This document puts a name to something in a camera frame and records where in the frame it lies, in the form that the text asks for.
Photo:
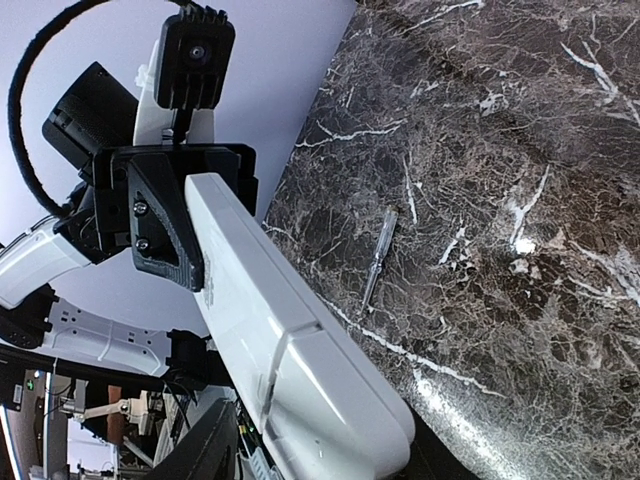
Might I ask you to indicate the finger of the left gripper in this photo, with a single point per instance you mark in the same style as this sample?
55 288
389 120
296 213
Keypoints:
164 243

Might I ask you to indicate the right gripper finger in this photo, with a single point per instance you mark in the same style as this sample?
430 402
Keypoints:
208 450

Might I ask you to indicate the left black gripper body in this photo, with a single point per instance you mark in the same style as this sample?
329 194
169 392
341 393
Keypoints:
235 163

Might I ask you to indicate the white remote control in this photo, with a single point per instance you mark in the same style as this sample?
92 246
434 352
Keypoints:
323 410

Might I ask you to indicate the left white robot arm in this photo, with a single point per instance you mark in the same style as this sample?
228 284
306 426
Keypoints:
114 281

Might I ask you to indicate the clear test screwdriver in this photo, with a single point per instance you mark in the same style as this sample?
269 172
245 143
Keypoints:
380 252

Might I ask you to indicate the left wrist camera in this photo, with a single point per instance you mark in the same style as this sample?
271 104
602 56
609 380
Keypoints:
194 52

